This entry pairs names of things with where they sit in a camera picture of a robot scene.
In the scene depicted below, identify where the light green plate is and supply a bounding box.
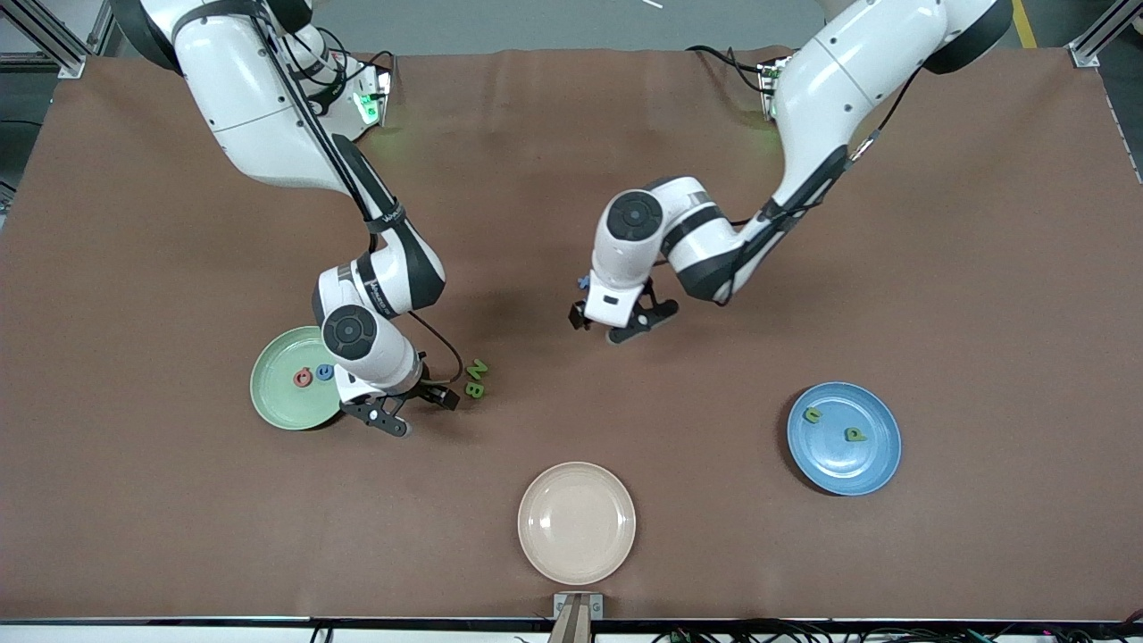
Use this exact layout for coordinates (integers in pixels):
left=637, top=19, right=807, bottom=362
left=250, top=326, right=358, bottom=431

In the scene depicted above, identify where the beige plate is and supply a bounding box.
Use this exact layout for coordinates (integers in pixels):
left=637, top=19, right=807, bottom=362
left=518, top=462, right=637, bottom=586

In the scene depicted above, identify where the brown table cover sheet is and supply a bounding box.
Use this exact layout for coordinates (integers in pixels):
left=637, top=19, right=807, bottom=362
left=0, top=46, right=1143, bottom=622

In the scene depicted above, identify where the blue plate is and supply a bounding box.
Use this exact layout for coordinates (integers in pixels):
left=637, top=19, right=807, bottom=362
left=787, top=382, right=903, bottom=497

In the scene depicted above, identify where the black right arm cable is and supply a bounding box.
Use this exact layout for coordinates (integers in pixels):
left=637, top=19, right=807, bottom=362
left=250, top=0, right=465, bottom=385

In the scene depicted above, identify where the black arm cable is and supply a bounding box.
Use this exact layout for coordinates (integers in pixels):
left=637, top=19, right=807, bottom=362
left=723, top=70, right=922, bottom=305
left=250, top=0, right=465, bottom=385

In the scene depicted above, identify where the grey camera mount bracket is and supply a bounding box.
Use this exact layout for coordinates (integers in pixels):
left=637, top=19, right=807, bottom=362
left=552, top=591, right=605, bottom=643

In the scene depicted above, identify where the black left base cable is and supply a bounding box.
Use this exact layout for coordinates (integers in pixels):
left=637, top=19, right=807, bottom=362
left=686, top=43, right=774, bottom=95

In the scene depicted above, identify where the black base cable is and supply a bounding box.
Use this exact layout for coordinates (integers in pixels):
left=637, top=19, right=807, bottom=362
left=326, top=27, right=396, bottom=95
left=686, top=43, right=774, bottom=95

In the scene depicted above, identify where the black right base cable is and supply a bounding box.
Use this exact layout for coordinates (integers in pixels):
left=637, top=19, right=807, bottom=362
left=326, top=27, right=396, bottom=95

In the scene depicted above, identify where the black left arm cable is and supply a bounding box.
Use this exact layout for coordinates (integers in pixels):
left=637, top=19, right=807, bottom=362
left=723, top=70, right=922, bottom=305

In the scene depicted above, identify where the aluminium frame profile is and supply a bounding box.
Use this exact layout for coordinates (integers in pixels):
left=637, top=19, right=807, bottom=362
left=1069, top=0, right=1143, bottom=68
left=0, top=0, right=121, bottom=77

